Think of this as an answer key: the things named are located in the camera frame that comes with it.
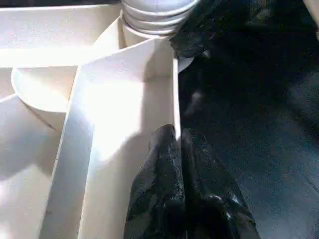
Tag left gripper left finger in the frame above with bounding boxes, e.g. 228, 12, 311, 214
123, 123, 187, 239

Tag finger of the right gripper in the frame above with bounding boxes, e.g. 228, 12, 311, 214
171, 0, 250, 60

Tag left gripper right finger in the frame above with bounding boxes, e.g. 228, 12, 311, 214
180, 128, 260, 239

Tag white plastic table leg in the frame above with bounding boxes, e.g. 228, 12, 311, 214
120, 0, 200, 38

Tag white plastic table top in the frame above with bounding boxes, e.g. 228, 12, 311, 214
0, 3, 195, 239

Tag black work mat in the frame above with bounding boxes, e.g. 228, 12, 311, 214
178, 0, 319, 239

